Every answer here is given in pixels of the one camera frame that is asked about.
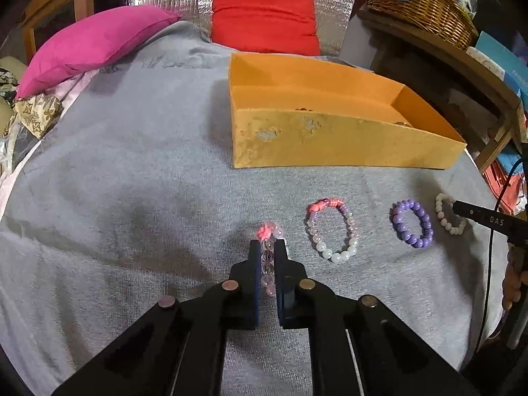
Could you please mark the grey cloth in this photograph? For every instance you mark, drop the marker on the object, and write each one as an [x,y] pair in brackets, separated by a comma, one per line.
[144,173]

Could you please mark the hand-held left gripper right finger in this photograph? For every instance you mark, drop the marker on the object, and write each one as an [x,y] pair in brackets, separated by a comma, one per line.
[282,297]

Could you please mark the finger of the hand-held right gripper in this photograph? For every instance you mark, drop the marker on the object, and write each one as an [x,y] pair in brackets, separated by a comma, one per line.
[486,219]

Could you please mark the coral red cloth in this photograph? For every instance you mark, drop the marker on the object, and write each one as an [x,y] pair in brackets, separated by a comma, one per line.
[511,189]

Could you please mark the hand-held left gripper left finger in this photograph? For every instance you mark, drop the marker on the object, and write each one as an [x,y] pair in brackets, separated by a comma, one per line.
[252,297]

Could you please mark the red cushion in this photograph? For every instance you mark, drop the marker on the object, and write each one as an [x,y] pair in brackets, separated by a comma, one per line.
[264,16]

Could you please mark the pale pink sheet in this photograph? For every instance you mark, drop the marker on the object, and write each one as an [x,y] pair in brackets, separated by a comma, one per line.
[70,86]

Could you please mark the person's right hand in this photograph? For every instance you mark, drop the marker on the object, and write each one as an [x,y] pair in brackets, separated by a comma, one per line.
[513,284]

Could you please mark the wooden cabinet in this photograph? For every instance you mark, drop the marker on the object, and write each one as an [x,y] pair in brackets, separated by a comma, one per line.
[53,8]

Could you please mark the patterned beige cloth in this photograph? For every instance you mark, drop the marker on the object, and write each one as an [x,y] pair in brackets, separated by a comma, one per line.
[37,115]

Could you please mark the orange cardboard box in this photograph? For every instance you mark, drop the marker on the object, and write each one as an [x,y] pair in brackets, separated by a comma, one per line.
[330,140]

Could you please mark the wicker basket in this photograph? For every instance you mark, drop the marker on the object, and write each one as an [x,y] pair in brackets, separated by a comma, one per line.
[420,4]

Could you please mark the wooden side table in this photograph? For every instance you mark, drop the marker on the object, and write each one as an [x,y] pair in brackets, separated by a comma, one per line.
[433,43]

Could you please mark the magenta cushion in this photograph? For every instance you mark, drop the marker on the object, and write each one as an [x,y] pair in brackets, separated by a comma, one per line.
[95,41]

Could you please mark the blue cardboard box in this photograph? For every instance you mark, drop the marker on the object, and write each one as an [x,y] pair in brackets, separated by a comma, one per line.
[507,57]

